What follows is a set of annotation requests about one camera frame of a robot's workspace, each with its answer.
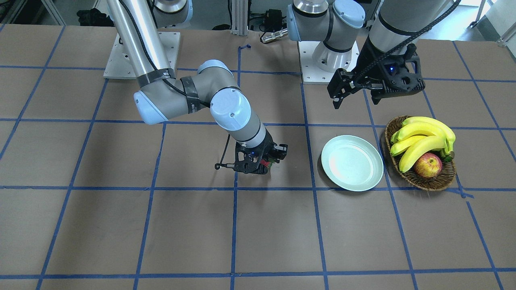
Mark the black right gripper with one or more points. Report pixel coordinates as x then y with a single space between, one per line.
269 149

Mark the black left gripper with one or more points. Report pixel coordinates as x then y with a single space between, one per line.
369 71

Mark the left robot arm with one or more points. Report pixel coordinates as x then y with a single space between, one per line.
336 24

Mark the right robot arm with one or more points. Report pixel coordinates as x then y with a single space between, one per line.
162 96

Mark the light green plate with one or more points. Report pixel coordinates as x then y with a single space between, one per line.
352 163

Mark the yellow banana bunch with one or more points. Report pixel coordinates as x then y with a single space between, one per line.
418 136

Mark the red apple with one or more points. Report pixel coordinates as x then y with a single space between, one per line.
428 165

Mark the brown wicker basket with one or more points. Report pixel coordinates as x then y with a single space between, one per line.
438 183

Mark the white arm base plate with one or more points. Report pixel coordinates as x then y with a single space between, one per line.
318 63
126 63

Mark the aluminium frame post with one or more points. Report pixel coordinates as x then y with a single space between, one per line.
239 17

